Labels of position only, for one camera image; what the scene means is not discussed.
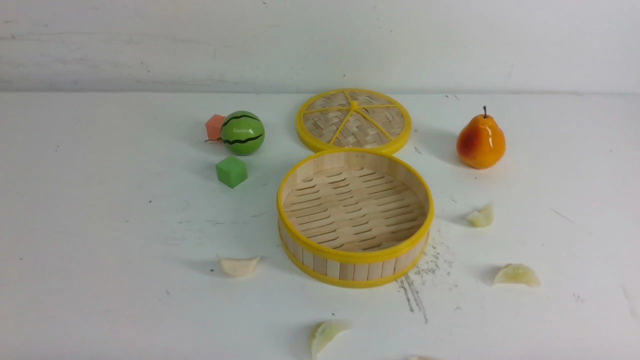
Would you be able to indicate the orange toy pear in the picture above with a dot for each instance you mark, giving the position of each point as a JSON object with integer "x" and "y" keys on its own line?
{"x": 481, "y": 143}

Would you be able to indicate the greenish dumpling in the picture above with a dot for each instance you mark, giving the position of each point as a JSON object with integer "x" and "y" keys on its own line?
{"x": 323, "y": 333}

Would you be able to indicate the orange-pink foam cube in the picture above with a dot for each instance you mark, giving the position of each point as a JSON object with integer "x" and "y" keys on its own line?
{"x": 213, "y": 127}

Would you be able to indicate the bamboo steamer tray yellow rim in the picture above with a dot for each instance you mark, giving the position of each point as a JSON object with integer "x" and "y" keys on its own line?
{"x": 354, "y": 218}

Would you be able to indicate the white dumpling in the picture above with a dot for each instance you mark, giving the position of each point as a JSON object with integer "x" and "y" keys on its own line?
{"x": 238, "y": 268}
{"x": 481, "y": 218}

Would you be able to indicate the pale dumpling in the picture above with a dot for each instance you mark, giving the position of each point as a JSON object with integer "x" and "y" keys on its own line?
{"x": 517, "y": 274}

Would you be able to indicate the green toy watermelon ball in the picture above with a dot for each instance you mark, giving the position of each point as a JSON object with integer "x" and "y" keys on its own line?
{"x": 242, "y": 132}

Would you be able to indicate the green foam cube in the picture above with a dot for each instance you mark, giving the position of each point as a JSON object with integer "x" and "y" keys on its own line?
{"x": 231, "y": 171}

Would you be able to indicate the woven bamboo steamer lid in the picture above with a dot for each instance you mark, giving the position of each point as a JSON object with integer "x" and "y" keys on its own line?
{"x": 353, "y": 118}

